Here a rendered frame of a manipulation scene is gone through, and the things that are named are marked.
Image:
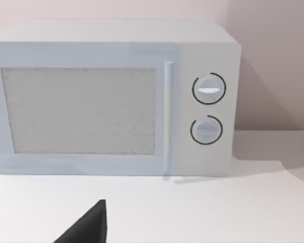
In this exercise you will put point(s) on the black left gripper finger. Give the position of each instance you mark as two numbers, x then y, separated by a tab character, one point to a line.
93	224

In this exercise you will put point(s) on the pale microwave oven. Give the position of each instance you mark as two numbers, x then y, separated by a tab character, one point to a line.
207	157

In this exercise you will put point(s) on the small pale microwave knob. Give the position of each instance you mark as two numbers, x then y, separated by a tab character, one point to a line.
206	130

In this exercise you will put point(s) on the pale microwave door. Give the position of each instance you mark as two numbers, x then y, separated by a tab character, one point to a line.
78	58

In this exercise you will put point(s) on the large pale microwave knob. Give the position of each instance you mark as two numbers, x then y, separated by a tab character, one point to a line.
209	88

